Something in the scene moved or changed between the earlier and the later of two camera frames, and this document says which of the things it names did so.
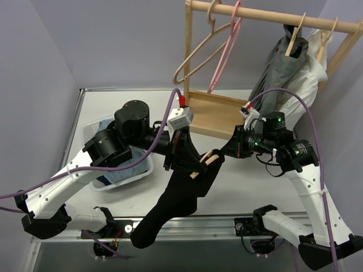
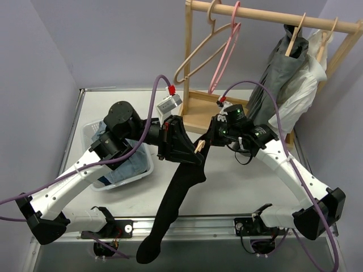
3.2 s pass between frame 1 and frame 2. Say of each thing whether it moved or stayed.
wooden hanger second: stayed
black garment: moved
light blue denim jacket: stayed
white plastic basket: stayed
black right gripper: moved
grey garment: stayed
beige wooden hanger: stayed
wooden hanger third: stayed
